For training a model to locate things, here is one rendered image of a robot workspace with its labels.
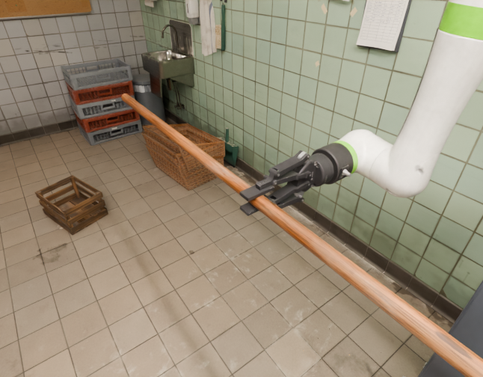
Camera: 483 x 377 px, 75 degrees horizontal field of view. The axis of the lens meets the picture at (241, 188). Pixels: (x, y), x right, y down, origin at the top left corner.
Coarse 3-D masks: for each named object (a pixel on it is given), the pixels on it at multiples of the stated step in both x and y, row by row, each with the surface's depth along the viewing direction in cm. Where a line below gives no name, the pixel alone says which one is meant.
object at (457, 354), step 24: (192, 144) 84; (216, 168) 75; (288, 216) 60; (312, 240) 55; (336, 264) 51; (360, 288) 48; (384, 288) 46; (408, 312) 43; (432, 336) 41; (456, 360) 39; (480, 360) 38
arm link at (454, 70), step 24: (432, 48) 60; (456, 48) 55; (480, 48) 54; (432, 72) 60; (456, 72) 57; (480, 72) 57; (432, 96) 61; (456, 96) 60; (408, 120) 68; (432, 120) 63; (456, 120) 64; (408, 144) 68; (432, 144) 66; (384, 168) 74; (408, 168) 70; (432, 168) 70; (408, 192) 72
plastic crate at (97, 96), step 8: (72, 88) 343; (88, 88) 316; (96, 88) 320; (104, 88) 324; (112, 88) 357; (120, 88) 358; (128, 88) 357; (72, 96) 327; (80, 96) 335; (88, 96) 335; (96, 96) 335; (104, 96) 335; (112, 96) 333; (120, 96) 338; (80, 104) 320
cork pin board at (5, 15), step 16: (0, 0) 292; (16, 0) 299; (32, 0) 306; (48, 0) 313; (64, 0) 320; (80, 0) 328; (0, 16) 298; (16, 16) 304; (32, 16) 311; (48, 16) 318
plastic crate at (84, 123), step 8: (120, 112) 346; (128, 112) 351; (136, 112) 357; (80, 120) 339; (88, 120) 330; (104, 120) 340; (112, 120) 345; (120, 120) 360; (128, 120) 355; (136, 120) 362; (88, 128) 334; (96, 128) 339; (104, 128) 344
